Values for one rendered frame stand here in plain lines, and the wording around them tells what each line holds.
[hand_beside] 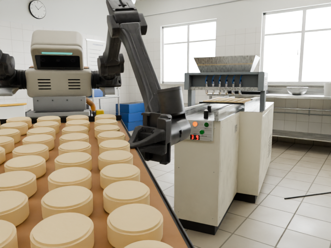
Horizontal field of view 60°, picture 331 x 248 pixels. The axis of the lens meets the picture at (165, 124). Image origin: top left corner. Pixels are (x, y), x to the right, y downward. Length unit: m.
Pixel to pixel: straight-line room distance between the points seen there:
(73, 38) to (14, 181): 1.03
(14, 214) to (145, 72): 0.56
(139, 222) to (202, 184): 1.83
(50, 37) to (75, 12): 5.18
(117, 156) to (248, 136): 2.26
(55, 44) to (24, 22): 4.55
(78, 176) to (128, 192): 0.07
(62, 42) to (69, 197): 1.06
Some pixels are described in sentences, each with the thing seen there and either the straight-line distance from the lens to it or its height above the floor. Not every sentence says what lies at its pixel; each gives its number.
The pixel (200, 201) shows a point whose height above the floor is 0.25.
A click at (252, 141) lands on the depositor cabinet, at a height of 0.58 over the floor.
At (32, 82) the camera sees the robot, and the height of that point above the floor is 1.09.
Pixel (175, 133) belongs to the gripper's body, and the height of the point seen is 0.99.
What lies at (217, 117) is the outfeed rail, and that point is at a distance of 1.91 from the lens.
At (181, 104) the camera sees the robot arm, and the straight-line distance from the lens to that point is 0.64.
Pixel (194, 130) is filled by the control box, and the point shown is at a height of 0.77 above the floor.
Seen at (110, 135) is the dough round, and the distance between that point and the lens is 0.53.
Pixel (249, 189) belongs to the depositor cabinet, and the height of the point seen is 0.14.
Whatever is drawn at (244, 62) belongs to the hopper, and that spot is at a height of 1.26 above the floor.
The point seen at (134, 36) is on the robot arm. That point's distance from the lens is 0.86.
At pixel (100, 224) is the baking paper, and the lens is 0.30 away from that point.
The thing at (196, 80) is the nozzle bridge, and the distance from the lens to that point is 2.79.
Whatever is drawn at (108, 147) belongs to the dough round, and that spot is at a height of 1.00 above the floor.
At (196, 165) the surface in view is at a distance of 2.05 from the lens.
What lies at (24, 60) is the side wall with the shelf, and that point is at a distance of 5.76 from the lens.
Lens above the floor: 1.10
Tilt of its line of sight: 8 degrees down
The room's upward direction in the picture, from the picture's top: straight up
